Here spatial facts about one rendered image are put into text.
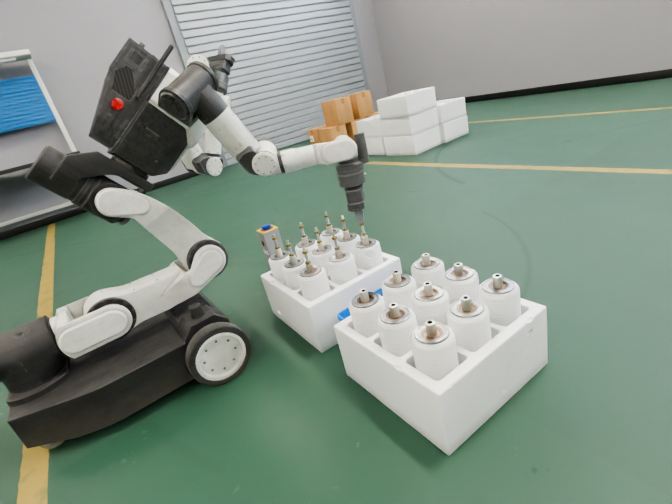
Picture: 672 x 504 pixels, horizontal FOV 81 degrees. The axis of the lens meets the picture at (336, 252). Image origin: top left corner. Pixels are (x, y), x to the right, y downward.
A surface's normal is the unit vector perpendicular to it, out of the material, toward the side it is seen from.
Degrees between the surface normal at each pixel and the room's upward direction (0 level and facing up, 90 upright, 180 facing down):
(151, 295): 90
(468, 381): 90
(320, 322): 90
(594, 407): 0
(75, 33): 90
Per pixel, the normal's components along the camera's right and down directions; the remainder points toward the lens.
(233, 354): 0.57, 0.20
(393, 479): -0.23, -0.89
